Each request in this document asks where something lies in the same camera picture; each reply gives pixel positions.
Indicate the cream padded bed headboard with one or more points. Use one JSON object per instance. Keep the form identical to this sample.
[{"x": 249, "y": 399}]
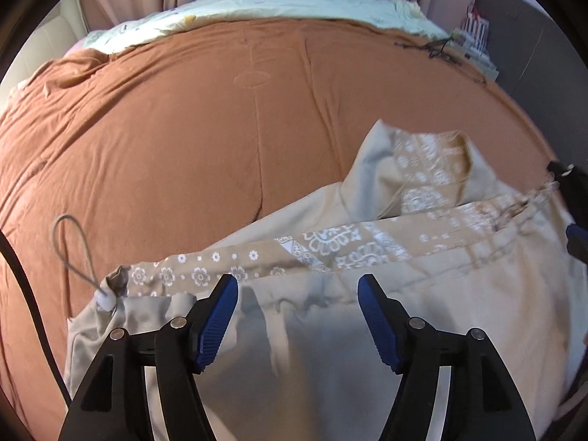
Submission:
[{"x": 50, "y": 41}]

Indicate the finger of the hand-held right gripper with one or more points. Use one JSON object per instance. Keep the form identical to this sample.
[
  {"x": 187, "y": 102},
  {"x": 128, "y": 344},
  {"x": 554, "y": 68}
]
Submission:
[
  {"x": 579, "y": 241},
  {"x": 561, "y": 171}
]

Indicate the orange-brown blanket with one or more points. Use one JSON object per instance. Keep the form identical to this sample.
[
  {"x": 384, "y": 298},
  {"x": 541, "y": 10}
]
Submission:
[{"x": 161, "y": 147}]

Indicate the stack of books and papers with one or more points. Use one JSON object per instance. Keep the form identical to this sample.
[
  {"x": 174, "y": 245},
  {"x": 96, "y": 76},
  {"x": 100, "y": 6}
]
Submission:
[{"x": 480, "y": 62}]

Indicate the beige zip jacket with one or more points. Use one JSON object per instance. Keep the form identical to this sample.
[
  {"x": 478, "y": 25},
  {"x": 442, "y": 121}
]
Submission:
[{"x": 459, "y": 308}]

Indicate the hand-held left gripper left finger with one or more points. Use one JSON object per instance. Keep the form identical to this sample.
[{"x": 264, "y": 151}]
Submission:
[{"x": 216, "y": 321}]

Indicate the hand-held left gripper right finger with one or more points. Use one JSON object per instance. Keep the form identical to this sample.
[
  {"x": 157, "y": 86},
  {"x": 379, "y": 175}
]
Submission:
[{"x": 379, "y": 321}]

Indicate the pale green quilt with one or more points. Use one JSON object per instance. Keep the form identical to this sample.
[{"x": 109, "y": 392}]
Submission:
[{"x": 275, "y": 14}]

